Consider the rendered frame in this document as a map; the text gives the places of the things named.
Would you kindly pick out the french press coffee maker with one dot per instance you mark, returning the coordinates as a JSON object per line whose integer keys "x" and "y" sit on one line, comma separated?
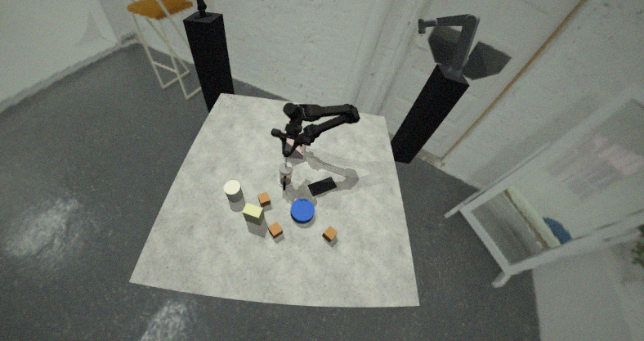
{"x": 285, "y": 173}

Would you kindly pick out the blue round disc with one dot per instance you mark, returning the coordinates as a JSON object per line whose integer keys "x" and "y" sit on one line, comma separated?
{"x": 302, "y": 211}

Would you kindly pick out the brown block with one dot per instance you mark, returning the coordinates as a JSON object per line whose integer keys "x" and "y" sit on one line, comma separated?
{"x": 330, "y": 233}
{"x": 275, "y": 230}
{"x": 264, "y": 199}

